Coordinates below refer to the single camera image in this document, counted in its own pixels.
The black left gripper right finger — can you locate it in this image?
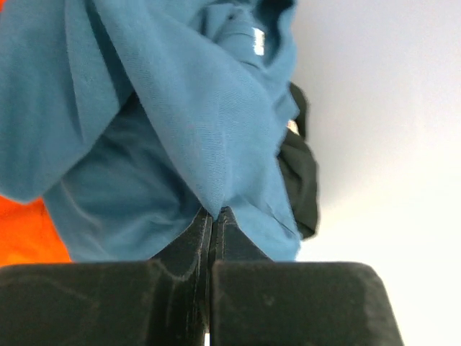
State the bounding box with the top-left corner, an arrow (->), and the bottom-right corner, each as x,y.
210,208 -> 403,346

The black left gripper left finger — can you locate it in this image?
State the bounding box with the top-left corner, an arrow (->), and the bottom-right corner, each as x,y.
1,211 -> 212,345

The teal blue t shirt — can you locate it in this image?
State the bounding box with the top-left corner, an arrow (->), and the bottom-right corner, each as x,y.
1,1 -> 300,262

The black t shirt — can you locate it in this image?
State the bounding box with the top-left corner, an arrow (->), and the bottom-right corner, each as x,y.
278,83 -> 319,239

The orange t shirt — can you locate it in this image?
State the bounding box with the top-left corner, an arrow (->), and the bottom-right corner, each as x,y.
0,0 -> 73,268

